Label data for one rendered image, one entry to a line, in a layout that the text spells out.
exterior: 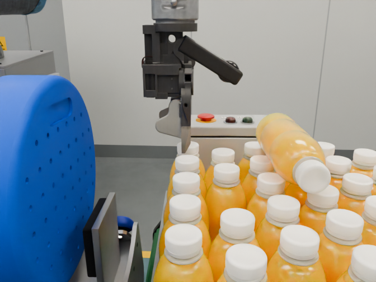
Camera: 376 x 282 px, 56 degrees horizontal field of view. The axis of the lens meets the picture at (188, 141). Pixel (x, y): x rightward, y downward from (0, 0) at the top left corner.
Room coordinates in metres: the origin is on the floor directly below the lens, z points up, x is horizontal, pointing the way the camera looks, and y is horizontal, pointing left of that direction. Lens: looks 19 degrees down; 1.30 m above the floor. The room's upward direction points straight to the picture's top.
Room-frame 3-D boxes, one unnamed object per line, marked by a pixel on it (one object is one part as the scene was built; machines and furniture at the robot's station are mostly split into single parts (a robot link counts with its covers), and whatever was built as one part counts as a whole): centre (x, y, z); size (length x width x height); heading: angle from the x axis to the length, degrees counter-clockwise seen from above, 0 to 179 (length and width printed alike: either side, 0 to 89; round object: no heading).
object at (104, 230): (0.43, 0.12, 0.99); 0.10 x 0.02 x 0.12; 179
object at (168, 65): (0.59, 0.03, 1.23); 0.09 x 0.08 x 0.12; 89
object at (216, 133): (0.72, -0.09, 1.05); 0.20 x 0.10 x 0.10; 89
